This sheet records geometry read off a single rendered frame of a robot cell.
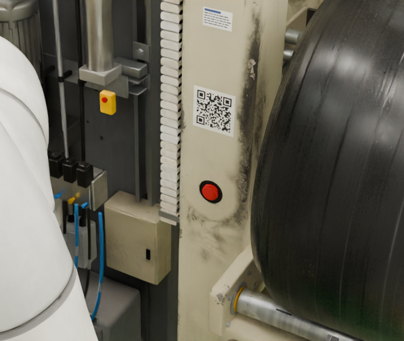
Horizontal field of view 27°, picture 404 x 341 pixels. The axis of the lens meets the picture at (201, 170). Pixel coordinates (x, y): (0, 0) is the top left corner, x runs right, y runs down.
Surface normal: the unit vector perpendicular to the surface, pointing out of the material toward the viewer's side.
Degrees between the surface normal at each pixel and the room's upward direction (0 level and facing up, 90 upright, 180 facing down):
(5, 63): 32
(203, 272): 90
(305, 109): 55
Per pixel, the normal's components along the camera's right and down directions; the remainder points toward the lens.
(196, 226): -0.47, 0.47
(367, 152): -0.39, -0.02
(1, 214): 0.66, 0.12
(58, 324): 0.72, 0.35
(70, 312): 0.87, 0.19
